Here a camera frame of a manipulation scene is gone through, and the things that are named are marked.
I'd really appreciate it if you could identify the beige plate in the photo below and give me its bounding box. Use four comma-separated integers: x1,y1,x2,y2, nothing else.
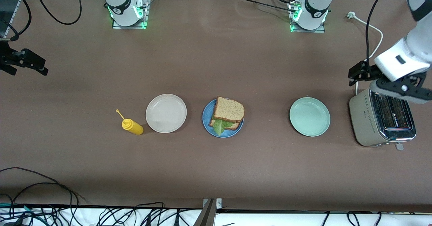
145,93,187,134

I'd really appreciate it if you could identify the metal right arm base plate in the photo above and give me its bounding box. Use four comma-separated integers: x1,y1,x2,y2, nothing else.
111,0,151,30

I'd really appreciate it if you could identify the black base cable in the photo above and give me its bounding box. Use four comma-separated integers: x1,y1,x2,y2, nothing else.
233,0,299,14

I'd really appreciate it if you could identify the teal cable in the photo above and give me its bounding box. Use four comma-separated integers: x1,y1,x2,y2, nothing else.
0,203,48,225

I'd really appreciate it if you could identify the looped black cable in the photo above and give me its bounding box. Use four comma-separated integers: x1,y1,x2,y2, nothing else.
135,202,166,226

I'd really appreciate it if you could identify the brown bread slice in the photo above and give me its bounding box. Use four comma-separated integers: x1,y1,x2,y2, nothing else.
213,96,245,123
208,117,241,131

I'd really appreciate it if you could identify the arched black cable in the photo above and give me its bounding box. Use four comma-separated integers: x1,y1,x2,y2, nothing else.
12,182,79,218

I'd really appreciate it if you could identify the yellow squeeze bottle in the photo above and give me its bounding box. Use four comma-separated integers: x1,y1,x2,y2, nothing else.
116,109,144,135

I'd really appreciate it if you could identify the green lettuce leaf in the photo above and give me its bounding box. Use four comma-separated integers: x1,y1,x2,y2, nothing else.
212,118,235,137

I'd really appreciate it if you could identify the blue plate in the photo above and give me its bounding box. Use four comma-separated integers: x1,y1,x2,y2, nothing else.
202,99,244,138

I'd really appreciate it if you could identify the beige chrome toaster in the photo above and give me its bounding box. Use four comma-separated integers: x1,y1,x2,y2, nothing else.
349,88,416,151

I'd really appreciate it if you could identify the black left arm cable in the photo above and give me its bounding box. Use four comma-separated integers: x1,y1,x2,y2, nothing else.
366,0,395,66

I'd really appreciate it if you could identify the white toaster power cord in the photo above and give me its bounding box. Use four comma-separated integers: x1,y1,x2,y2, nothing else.
347,12,383,95

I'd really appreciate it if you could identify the aluminium frame post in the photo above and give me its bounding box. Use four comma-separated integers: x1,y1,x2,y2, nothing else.
194,198,222,226

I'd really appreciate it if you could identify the thin dark cable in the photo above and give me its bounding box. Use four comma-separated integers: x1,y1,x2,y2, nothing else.
0,167,87,204

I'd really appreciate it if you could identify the green plate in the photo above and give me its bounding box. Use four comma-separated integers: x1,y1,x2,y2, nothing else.
289,97,331,137

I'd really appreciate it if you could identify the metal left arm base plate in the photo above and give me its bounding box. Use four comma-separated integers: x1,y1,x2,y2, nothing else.
289,2,326,33

